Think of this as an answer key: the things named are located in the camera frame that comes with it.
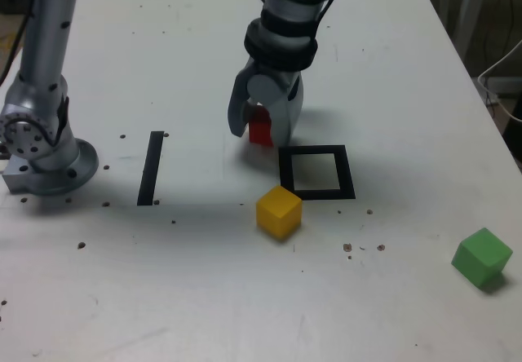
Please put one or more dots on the black tape square outline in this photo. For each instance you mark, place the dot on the black tape square outline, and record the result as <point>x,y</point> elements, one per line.
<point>285,174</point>

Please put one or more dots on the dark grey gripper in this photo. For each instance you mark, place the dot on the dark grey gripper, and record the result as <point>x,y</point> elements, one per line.
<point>277,74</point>

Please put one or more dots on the yellow cube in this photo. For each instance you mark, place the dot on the yellow cube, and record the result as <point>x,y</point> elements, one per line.
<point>277,213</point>

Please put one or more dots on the green cube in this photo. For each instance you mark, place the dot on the green cube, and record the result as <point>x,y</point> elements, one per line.
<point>481,258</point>

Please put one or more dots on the red cube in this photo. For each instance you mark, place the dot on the red cube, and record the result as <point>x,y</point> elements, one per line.
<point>259,131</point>

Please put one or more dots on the black tape strip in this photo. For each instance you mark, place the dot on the black tape strip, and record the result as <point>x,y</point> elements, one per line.
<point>150,170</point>

